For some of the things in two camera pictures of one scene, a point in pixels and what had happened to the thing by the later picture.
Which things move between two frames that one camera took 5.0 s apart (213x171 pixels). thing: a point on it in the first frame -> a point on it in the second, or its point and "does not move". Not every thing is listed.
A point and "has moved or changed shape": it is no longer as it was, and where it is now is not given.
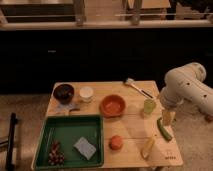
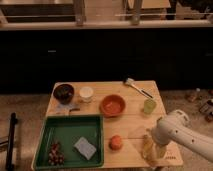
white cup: [86, 94] does not move
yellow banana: [147, 148] has moved or changed shape
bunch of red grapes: [56, 156] does not move
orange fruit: [115, 142] does not move
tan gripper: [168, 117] -> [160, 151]
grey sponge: [85, 147] does not move
